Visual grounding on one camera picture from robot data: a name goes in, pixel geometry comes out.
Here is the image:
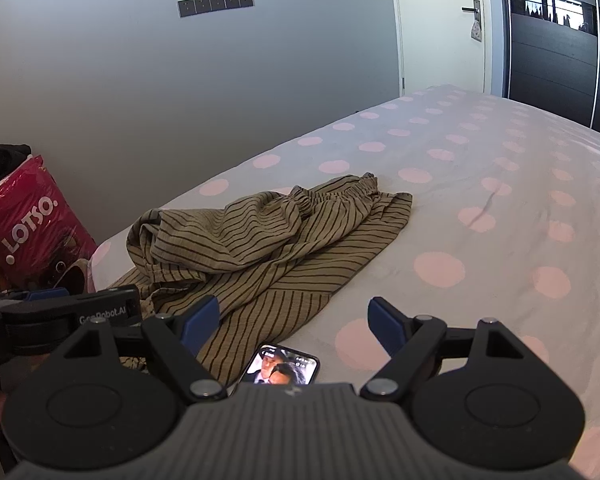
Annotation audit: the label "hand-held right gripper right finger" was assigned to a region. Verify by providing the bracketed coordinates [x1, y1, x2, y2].
[359, 296, 524, 404]

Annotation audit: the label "grey wall switch panel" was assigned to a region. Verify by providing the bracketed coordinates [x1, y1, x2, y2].
[177, 0, 255, 19]

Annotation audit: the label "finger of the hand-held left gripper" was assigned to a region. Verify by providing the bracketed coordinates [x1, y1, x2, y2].
[0, 287, 71, 312]

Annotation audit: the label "dark sliding wardrobe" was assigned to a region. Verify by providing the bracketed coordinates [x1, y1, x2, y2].
[500, 0, 600, 133]

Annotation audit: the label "red plastic bag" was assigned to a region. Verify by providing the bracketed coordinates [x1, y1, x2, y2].
[0, 155, 99, 292]

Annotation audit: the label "black clothing pile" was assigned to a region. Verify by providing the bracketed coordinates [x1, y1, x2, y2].
[0, 140, 33, 192]

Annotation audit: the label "white door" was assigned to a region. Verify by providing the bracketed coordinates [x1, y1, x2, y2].
[389, 0, 495, 97]

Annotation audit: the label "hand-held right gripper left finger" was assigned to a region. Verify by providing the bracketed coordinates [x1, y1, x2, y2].
[64, 296, 229, 404]

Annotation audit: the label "brown striped pants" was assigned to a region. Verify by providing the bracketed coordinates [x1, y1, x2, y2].
[111, 172, 414, 387]

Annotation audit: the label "pink polka dot bed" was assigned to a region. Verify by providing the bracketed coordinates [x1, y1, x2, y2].
[87, 84, 600, 480]

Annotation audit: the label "black smartphone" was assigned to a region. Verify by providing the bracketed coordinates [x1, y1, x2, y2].
[230, 342, 321, 397]

